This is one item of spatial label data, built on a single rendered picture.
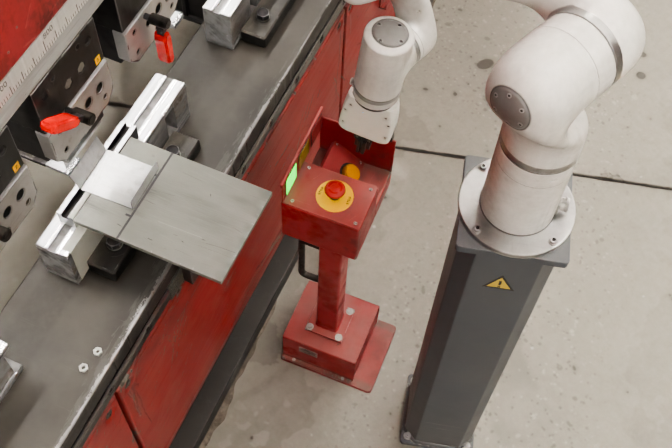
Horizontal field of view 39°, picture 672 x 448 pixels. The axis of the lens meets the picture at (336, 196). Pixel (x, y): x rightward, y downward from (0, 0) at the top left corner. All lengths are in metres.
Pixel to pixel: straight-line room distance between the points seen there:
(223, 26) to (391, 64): 0.43
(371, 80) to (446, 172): 1.24
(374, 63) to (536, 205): 0.35
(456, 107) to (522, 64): 1.76
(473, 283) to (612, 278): 1.14
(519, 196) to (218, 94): 0.66
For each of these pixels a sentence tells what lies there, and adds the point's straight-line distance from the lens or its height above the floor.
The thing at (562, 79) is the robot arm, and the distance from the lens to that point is 1.18.
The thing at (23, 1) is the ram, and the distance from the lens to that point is 1.18.
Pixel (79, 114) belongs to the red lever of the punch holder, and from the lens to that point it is 1.32.
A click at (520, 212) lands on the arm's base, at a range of 1.45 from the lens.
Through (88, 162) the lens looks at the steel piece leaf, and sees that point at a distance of 1.57.
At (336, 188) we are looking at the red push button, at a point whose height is 0.81.
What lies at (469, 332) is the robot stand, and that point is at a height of 0.68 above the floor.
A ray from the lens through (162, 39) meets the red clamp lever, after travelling 1.46.
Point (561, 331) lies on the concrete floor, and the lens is 2.60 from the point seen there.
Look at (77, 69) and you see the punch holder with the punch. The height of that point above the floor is 1.29.
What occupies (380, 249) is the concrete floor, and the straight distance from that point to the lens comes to 2.63.
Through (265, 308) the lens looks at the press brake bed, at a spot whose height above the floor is 0.05.
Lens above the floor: 2.29
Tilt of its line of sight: 58 degrees down
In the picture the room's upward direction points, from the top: 3 degrees clockwise
